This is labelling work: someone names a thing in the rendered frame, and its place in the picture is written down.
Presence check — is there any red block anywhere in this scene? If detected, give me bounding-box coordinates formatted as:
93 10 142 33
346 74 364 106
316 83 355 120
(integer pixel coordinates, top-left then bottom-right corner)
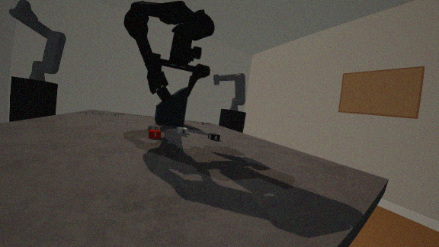
149 130 161 139

